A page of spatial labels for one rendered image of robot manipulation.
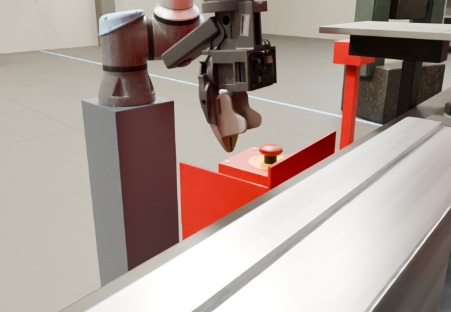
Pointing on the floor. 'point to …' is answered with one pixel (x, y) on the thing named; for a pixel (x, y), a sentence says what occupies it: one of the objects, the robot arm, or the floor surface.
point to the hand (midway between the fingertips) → (225, 143)
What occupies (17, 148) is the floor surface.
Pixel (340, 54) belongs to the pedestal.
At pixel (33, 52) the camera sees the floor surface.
